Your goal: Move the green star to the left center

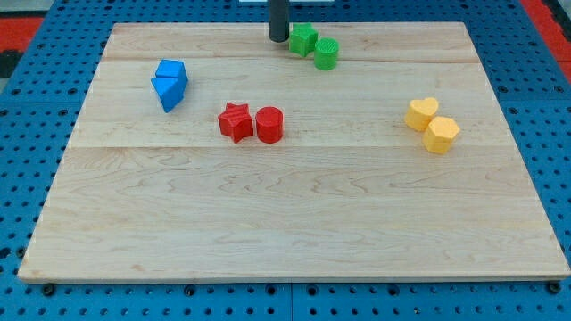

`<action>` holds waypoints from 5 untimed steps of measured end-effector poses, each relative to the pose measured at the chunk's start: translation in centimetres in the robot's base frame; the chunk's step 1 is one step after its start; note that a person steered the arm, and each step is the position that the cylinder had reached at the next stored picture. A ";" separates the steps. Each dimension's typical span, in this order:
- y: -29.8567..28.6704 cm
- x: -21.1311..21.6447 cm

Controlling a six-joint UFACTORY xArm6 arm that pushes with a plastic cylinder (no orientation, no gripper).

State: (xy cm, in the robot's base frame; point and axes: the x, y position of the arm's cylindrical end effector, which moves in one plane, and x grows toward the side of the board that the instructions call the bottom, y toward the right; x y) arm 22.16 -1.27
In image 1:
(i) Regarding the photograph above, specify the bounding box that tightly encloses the green star block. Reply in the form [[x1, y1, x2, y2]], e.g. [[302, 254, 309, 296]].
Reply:
[[289, 22, 319, 57]]

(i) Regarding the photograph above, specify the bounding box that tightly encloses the red star block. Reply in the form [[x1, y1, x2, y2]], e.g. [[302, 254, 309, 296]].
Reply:
[[218, 103, 253, 144]]

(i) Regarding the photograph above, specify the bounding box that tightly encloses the red cylinder block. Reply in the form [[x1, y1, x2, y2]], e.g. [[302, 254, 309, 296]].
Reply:
[[255, 106, 284, 144]]

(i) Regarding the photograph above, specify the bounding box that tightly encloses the wooden board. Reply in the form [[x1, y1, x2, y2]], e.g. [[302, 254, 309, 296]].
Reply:
[[18, 22, 570, 284]]

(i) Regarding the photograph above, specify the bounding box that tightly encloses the green cylinder block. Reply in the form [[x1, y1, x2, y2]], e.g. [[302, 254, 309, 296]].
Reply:
[[314, 37, 340, 70]]

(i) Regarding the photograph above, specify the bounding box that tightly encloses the blue triangle block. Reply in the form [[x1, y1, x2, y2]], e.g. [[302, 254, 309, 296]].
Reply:
[[151, 78, 185, 113]]

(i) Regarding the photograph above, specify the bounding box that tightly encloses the yellow heart block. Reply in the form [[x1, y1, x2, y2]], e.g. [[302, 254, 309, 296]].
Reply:
[[404, 97, 439, 132]]

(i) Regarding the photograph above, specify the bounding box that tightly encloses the blue cube block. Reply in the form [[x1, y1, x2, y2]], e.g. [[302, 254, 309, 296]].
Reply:
[[155, 59, 188, 92]]

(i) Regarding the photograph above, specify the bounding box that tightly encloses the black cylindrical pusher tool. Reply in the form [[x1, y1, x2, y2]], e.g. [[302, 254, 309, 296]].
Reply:
[[268, 0, 290, 43]]

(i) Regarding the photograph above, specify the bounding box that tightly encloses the yellow hexagon block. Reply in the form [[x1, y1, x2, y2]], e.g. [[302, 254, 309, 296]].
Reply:
[[422, 117, 460, 154]]

